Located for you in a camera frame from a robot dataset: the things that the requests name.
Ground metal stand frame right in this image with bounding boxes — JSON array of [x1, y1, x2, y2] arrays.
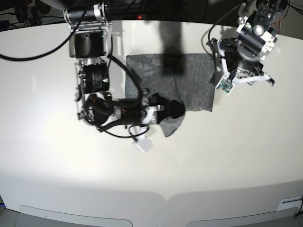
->
[[278, 0, 303, 38]]

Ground black power strip red light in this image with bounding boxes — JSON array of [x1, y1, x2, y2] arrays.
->
[[80, 9, 180, 21]]

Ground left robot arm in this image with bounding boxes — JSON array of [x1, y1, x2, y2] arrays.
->
[[207, 0, 289, 94]]

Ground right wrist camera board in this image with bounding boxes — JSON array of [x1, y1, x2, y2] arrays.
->
[[134, 137, 153, 154]]

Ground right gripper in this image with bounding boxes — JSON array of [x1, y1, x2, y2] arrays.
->
[[129, 94, 186, 143]]

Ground grey long-sleeve T-shirt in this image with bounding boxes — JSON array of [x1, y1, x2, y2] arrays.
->
[[125, 53, 216, 138]]

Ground black cables behind table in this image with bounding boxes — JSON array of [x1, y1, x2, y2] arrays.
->
[[78, 0, 214, 22]]

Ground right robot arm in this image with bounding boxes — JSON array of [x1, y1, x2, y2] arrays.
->
[[46, 0, 185, 151]]

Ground white label plate on table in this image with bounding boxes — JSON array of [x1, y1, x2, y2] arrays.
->
[[277, 196, 303, 211]]

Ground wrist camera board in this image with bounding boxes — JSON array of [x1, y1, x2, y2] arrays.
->
[[134, 137, 153, 154], [216, 76, 235, 96]]

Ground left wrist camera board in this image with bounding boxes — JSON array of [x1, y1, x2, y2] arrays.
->
[[216, 76, 235, 96]]

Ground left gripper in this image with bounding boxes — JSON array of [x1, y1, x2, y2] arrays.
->
[[208, 38, 275, 86]]

